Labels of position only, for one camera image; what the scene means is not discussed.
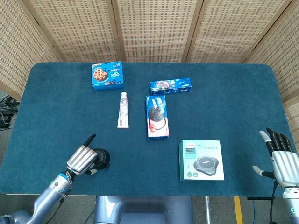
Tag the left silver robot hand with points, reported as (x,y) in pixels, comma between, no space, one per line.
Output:
(81,158)

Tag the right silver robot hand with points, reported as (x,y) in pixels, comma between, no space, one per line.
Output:
(282,161)

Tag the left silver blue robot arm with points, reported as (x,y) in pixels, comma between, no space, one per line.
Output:
(35,200)

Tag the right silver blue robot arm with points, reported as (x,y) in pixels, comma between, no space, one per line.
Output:
(291,203)

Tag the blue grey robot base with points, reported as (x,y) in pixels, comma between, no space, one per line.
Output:
(142,210)

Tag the floral toothpaste tube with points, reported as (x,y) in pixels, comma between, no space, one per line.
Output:
(123,110)

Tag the blue table cloth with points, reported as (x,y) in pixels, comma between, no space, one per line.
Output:
(144,130)

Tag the teal Philips speaker box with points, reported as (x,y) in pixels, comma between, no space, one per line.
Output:
(202,161)

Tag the blue pink Oreo box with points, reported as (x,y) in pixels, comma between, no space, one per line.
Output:
(157,117)

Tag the blue chocolate chip cookie box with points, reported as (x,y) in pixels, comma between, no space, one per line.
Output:
(107,75)

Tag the metal table leg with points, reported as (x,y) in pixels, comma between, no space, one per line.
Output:
(207,210)

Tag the long blue Oreo box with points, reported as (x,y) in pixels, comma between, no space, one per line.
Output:
(170,85)

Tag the woven bamboo folding screen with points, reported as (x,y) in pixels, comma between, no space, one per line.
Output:
(149,30)

